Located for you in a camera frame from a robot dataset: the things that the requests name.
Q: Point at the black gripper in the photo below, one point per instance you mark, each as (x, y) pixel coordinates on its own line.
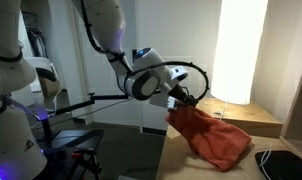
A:
(179, 94)

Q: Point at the orange towel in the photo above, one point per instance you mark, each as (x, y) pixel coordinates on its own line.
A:
(207, 136)

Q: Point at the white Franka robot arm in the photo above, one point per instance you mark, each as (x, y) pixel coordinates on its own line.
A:
(11, 133)

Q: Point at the low wooden box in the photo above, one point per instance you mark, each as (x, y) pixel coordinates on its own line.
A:
(251, 116)

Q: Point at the tall white floor lamp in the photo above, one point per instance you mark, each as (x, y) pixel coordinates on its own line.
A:
(237, 50)

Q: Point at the white door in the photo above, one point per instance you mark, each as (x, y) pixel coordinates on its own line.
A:
(97, 83)

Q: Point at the wooden shelf unit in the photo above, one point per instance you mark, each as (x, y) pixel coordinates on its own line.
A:
(299, 110)

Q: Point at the black bag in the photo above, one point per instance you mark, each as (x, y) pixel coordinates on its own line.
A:
(287, 166)

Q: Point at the black workbench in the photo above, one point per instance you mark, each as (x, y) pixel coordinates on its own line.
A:
(74, 140)

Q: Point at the cardboard box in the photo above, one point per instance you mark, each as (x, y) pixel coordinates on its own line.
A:
(51, 88)

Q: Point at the white chair with black trim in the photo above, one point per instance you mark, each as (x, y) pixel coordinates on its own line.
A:
(46, 73)

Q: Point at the hanging clothes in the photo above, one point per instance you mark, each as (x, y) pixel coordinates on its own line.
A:
(37, 43)

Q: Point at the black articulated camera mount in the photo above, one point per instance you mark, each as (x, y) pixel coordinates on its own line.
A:
(107, 97)

